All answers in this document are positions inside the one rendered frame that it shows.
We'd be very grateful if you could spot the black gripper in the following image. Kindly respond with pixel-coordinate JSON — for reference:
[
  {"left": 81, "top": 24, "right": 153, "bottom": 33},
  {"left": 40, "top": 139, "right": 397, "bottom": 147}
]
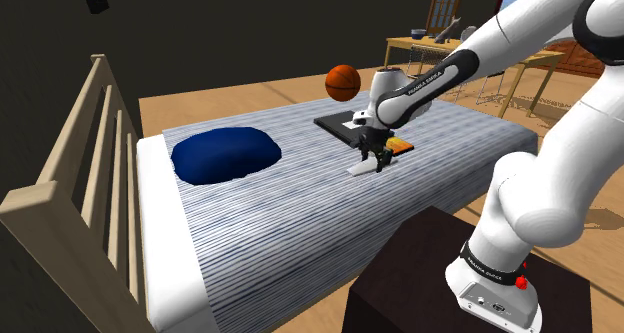
[{"left": 358, "top": 128, "right": 393, "bottom": 173}]

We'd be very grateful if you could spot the orange book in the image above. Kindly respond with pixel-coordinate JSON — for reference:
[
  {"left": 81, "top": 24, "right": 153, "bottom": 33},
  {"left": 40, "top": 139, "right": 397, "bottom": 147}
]
[{"left": 386, "top": 137, "right": 416, "bottom": 157}]

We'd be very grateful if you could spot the black flat tablet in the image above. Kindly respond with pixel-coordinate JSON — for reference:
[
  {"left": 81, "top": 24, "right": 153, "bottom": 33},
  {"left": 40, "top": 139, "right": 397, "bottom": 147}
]
[{"left": 313, "top": 109, "right": 368, "bottom": 149}]

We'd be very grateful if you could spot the orange basketball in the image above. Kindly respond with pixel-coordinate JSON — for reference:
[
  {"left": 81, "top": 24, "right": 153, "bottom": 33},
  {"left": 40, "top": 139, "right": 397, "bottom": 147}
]
[{"left": 324, "top": 64, "right": 362, "bottom": 103}]

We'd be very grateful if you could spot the wooden bed with striped blanket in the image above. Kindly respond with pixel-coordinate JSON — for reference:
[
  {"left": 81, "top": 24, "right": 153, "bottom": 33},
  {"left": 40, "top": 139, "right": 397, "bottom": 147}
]
[{"left": 0, "top": 53, "right": 539, "bottom": 333}]

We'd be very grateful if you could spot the dark robot stand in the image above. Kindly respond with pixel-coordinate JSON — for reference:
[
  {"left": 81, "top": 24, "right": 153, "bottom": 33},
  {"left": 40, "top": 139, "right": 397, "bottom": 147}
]
[{"left": 341, "top": 205, "right": 594, "bottom": 333}]

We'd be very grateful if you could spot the dark blue pillow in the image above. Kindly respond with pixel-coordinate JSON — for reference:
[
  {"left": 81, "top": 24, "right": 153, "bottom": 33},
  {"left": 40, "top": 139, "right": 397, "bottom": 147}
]
[{"left": 170, "top": 126, "right": 283, "bottom": 186}]

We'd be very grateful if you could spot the wooden glass door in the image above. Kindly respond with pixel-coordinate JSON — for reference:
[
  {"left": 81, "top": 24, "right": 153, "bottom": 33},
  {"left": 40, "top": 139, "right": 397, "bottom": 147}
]
[{"left": 425, "top": 0, "right": 466, "bottom": 35}]

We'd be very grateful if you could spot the yellow wooden table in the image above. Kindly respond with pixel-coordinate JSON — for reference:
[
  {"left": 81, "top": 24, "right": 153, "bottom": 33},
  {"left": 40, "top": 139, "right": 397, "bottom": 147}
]
[{"left": 383, "top": 27, "right": 567, "bottom": 120}]

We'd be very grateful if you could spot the brown wooden cabinet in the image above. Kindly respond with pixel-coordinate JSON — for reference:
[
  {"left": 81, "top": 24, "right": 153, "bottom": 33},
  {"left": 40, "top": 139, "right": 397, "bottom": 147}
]
[{"left": 541, "top": 39, "right": 607, "bottom": 79}]

